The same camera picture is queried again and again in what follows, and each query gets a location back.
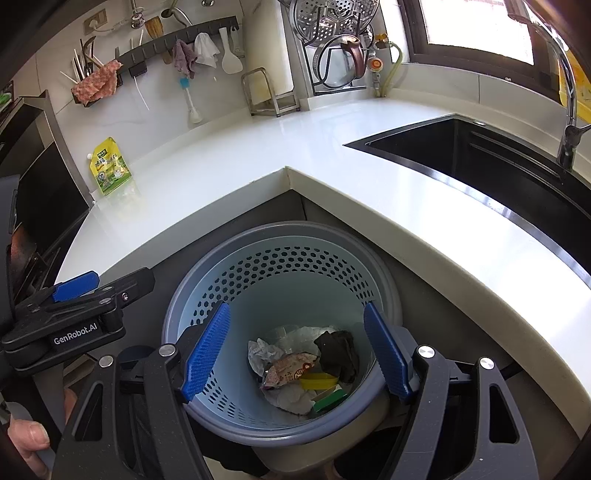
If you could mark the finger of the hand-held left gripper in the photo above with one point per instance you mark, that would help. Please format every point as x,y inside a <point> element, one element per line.
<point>74,286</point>
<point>129,284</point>

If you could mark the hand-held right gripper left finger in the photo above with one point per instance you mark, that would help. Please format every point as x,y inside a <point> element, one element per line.
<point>207,350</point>

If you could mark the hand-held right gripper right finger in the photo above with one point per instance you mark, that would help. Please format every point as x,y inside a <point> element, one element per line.
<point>385,350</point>

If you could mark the black cloth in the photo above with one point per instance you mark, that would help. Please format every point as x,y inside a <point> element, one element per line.
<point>337,353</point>

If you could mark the white tissue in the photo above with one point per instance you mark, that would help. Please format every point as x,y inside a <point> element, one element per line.
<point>261,355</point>

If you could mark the yellow plastic lid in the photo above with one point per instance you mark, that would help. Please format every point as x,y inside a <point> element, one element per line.
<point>318,381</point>

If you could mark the white green carton box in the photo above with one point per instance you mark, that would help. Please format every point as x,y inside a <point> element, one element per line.
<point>330,400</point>

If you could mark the red white snack wrapper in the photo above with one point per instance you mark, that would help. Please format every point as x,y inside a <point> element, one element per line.
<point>288,369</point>

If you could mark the clear plastic bag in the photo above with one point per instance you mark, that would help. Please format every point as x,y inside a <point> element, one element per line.
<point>300,337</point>

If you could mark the grey blue perforated wastebasket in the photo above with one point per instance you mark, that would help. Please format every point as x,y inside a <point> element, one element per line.
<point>277,286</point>

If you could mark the white plastic bag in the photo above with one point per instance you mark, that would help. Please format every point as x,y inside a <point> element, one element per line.
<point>291,399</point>

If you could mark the person's left hand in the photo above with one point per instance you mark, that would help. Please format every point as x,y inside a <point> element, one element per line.
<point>27,438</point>

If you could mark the black stove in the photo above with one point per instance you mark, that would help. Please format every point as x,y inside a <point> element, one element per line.
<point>44,267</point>

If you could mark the wok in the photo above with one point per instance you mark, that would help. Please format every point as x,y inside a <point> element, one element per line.
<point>23,249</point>

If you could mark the yellow spout pouch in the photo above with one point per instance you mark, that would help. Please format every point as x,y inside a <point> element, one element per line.
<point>108,168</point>

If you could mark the blue white bottle brush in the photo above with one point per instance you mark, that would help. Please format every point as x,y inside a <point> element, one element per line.
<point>194,113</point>

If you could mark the white zip tie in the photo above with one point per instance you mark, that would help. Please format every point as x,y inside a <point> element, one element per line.
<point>142,94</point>

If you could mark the pink cloth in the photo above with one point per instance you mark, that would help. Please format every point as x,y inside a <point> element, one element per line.
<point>97,83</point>

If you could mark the black sink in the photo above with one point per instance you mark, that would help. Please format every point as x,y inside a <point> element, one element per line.
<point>485,157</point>

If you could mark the bundle of chopsticks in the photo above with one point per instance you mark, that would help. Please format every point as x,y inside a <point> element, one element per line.
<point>85,60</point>

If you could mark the grey purple cloth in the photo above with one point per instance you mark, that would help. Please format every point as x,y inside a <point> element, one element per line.
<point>184,57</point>

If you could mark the metal cutting board stand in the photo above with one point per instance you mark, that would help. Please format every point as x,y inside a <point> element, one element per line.
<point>284,104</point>

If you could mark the white rice paddle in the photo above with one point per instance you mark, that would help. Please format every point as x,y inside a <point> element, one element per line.
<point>231,62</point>

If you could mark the white cloth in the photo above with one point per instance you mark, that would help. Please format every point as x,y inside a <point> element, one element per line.
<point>207,48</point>

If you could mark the gas valve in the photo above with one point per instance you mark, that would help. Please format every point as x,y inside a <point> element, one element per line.
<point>375,64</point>

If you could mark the white cutting board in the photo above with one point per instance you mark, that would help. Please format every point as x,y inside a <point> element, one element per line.
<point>268,32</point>

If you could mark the glass pot lid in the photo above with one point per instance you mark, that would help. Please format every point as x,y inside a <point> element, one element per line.
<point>334,64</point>

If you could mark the chrome faucet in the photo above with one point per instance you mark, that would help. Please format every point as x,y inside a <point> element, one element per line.
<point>570,92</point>

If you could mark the yellow bottle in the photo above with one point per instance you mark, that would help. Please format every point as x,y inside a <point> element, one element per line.
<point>577,87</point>

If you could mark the metal steamer basket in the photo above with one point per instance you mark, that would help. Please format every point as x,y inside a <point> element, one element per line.
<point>332,16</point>

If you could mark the window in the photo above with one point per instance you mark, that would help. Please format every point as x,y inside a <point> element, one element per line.
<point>471,23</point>

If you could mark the dark grey wall rack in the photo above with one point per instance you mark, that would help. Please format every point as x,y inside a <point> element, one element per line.
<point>184,34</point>

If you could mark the white wall socket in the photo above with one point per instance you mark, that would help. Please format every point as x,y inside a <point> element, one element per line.
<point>94,21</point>

